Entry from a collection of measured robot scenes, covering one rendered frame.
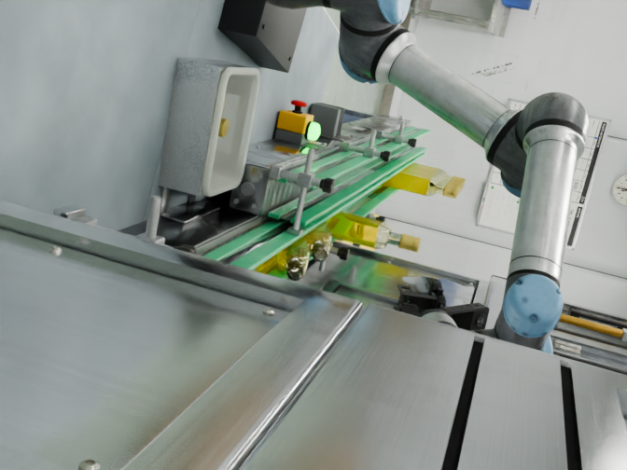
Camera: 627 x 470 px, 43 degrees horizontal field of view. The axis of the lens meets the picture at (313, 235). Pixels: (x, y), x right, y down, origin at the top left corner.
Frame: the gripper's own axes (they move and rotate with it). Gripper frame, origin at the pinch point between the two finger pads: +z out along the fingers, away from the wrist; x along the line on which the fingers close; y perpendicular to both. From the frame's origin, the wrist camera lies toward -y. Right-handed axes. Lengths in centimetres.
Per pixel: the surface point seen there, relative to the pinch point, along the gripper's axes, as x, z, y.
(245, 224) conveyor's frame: -6.9, 2.5, 35.1
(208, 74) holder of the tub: -34, -6, 45
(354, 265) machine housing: 17, 63, 3
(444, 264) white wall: 161, 568, -166
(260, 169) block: -16.2, 9.5, 33.9
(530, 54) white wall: -42, 564, -197
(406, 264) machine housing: 17, 73, -13
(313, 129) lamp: -20, 50, 22
